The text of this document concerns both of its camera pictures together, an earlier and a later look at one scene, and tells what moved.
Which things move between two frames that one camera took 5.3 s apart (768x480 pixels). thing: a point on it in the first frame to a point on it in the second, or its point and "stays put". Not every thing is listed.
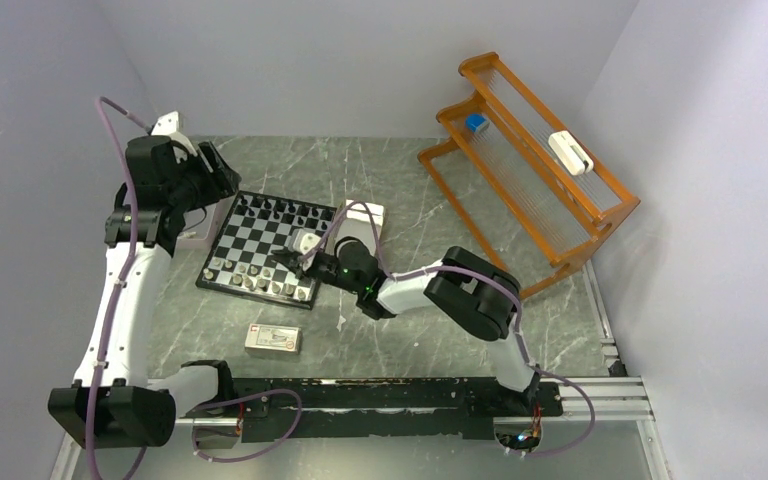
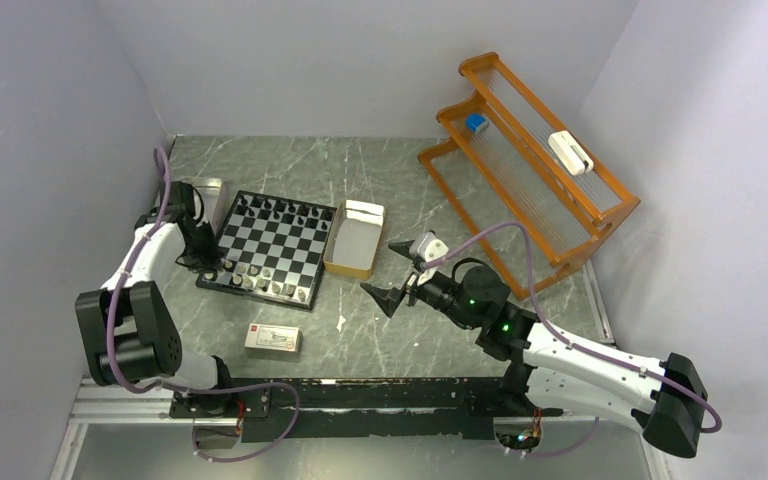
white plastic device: [571, 153] stays put
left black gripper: [220, 181] to [211, 260]
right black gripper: [289, 259] to [389, 299]
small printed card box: [273, 339] stays put
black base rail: [299, 408] stays put
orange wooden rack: [539, 201] stays put
